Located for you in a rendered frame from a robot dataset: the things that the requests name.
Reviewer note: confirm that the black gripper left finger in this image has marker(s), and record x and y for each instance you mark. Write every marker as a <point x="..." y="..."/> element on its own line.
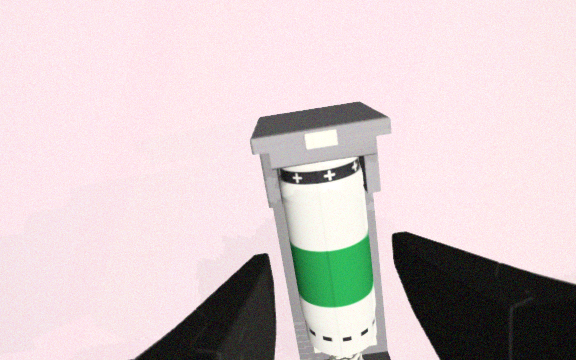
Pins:
<point x="236" y="322"/>

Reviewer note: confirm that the white and green battery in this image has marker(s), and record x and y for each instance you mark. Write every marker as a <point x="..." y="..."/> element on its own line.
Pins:
<point x="325" y="211"/>

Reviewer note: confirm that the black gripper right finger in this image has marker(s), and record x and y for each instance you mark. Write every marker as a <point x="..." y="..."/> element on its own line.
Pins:
<point x="474" y="308"/>

